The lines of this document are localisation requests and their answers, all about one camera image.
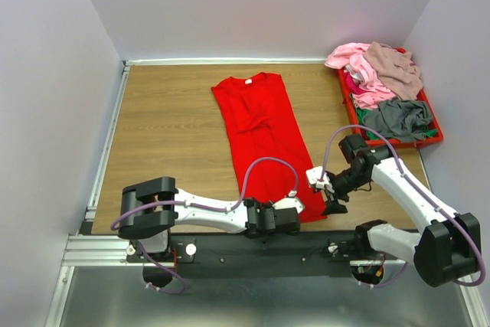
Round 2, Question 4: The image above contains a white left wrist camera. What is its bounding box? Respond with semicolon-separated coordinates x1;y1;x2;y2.
273;190;305;214

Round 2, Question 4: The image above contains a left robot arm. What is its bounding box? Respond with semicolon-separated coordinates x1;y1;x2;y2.
110;177;304;262

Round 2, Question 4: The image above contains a dusty pink shirt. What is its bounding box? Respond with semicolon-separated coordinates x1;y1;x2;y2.
364;41;423;100

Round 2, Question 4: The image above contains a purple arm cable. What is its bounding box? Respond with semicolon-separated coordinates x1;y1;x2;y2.
109;156;300;296
321;124;484;289

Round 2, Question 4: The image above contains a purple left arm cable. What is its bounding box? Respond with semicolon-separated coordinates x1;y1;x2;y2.
109;156;300;296

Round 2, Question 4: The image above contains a light pink shirt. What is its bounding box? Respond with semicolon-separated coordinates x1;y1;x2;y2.
325;43;396;110

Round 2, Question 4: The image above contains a red plastic bin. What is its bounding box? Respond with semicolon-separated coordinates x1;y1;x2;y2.
336;70;443;149

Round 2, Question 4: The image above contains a red t-shirt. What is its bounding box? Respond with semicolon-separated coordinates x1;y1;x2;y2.
211;72;326;223

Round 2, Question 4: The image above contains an aluminium left rail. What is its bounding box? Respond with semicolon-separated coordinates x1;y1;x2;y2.
76;60;130;234

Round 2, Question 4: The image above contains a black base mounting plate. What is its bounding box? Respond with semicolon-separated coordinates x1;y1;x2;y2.
151;231;408;287

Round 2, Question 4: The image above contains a magenta shirt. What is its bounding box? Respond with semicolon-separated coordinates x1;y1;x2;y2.
343;70;365;95

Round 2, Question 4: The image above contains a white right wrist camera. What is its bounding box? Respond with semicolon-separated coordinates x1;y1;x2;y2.
305;166;334;193

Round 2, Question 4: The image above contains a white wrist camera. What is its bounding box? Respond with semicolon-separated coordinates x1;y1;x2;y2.
273;190;305;214
305;166;334;193

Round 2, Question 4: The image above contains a grey shirt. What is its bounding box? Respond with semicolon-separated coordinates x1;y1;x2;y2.
361;98;437;142

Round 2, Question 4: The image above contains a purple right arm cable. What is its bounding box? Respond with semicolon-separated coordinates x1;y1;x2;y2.
321;124;484;289

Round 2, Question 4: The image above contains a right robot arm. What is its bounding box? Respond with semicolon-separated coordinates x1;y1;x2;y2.
310;134;486;287

